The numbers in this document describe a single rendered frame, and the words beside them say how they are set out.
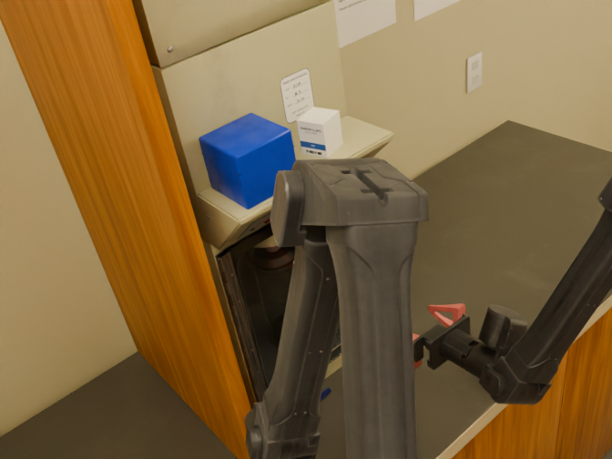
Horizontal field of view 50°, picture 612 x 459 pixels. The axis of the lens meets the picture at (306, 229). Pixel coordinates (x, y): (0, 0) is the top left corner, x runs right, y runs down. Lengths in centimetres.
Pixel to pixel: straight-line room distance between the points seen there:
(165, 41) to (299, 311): 45
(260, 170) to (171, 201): 14
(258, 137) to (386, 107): 100
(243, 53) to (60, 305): 77
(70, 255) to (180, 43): 67
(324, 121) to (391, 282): 55
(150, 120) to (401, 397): 49
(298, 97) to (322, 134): 9
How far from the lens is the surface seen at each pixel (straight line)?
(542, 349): 106
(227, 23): 98
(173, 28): 94
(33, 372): 160
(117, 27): 80
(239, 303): 116
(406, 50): 191
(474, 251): 175
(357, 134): 111
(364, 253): 50
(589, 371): 187
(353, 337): 52
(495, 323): 113
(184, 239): 93
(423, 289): 164
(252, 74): 103
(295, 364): 71
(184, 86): 96
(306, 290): 63
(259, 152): 93
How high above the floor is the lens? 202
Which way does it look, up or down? 35 degrees down
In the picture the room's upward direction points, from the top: 10 degrees counter-clockwise
